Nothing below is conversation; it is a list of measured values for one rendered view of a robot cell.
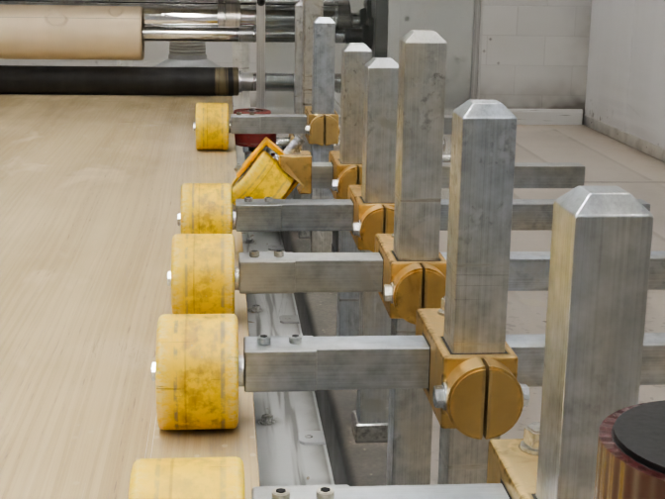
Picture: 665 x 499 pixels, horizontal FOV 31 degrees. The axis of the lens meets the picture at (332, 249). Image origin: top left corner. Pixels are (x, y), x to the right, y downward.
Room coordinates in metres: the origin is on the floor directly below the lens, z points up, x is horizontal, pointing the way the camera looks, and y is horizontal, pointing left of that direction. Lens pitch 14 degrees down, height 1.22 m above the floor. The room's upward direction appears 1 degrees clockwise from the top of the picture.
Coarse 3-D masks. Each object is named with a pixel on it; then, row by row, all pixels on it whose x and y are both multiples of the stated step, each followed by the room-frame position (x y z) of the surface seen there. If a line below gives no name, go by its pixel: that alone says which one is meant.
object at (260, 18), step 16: (256, 0) 2.77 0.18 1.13; (480, 0) 2.82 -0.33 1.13; (256, 16) 2.76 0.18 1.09; (480, 16) 2.81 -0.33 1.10; (256, 32) 2.76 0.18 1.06; (480, 32) 2.81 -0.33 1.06; (256, 48) 2.77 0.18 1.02; (480, 48) 2.81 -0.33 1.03; (256, 64) 2.76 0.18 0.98; (480, 64) 2.81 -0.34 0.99; (256, 80) 2.77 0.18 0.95; (256, 96) 2.77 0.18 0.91
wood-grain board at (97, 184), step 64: (0, 128) 2.26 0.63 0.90; (64, 128) 2.27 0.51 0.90; (128, 128) 2.29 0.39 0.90; (192, 128) 2.30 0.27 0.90; (0, 192) 1.63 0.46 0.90; (64, 192) 1.64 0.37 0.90; (128, 192) 1.64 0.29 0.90; (0, 256) 1.27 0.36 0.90; (64, 256) 1.27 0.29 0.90; (128, 256) 1.28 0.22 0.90; (0, 320) 1.04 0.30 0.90; (64, 320) 1.04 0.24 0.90; (128, 320) 1.04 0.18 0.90; (0, 384) 0.87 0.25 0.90; (64, 384) 0.87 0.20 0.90; (128, 384) 0.87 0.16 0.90; (0, 448) 0.75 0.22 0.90; (64, 448) 0.75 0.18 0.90; (128, 448) 0.75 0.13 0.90; (192, 448) 0.75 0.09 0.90; (256, 448) 0.76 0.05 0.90
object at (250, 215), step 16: (240, 208) 1.28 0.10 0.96; (256, 208) 1.28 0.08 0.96; (272, 208) 1.28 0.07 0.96; (288, 208) 1.29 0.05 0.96; (304, 208) 1.29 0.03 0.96; (320, 208) 1.29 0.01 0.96; (336, 208) 1.29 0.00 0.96; (352, 208) 1.29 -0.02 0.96; (528, 208) 1.31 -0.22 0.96; (544, 208) 1.31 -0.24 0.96; (240, 224) 1.28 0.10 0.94; (256, 224) 1.28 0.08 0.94; (272, 224) 1.28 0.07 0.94; (288, 224) 1.29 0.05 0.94; (304, 224) 1.29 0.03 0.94; (320, 224) 1.29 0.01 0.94; (336, 224) 1.29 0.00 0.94; (512, 224) 1.31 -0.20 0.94; (528, 224) 1.31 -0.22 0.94; (544, 224) 1.31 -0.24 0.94
